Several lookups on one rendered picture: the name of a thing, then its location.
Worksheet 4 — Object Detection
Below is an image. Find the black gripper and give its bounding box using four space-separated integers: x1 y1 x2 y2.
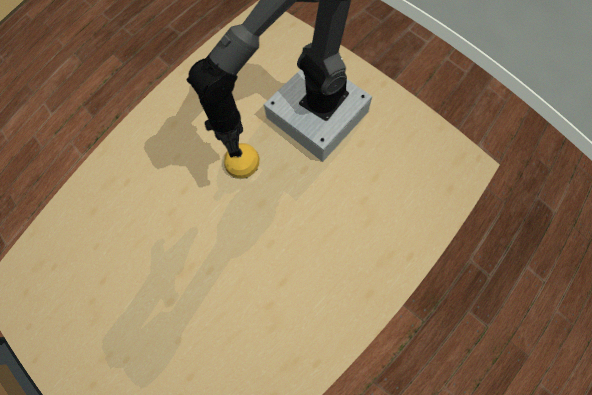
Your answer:
204 106 243 158

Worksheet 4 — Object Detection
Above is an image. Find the brass dome bell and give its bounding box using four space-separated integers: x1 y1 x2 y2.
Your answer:
224 143 260 178

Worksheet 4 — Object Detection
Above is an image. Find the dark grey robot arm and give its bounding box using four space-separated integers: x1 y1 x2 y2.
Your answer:
186 0 351 121

